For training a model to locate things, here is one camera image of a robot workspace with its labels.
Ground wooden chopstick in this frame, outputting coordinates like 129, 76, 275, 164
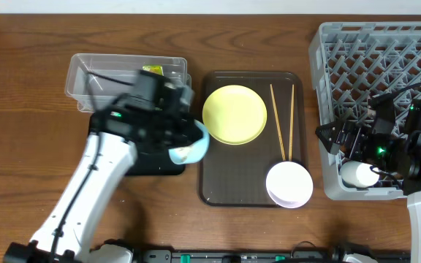
270, 83, 286, 161
288, 84, 295, 161

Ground brown serving tray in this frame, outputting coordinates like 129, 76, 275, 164
198, 71, 308, 207

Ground black tray bin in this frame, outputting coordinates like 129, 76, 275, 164
84, 110, 189, 177

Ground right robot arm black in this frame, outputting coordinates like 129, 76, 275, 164
315, 91, 421, 262

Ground grey dishwasher rack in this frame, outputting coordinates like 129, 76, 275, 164
309, 22, 421, 200

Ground blue bowl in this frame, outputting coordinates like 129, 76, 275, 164
168, 121, 210, 164

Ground right wooden chopstick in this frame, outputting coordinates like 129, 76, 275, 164
288, 84, 295, 161

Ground yellow plate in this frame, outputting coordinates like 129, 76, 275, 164
202, 85, 268, 145

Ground clear plastic bin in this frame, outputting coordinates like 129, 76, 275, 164
65, 53, 191, 113

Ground pink white bowl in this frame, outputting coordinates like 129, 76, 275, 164
265, 161, 314, 209

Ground left wooden chopstick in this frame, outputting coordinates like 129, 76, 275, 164
270, 83, 286, 161

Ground orange green snack wrapper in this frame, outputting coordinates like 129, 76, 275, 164
142, 65, 164, 76

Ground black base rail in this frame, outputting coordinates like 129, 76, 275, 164
89, 239, 412, 263

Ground rice leftovers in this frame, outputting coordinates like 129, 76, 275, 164
175, 147, 191, 164

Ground white cup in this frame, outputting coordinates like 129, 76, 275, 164
339, 161, 379, 188

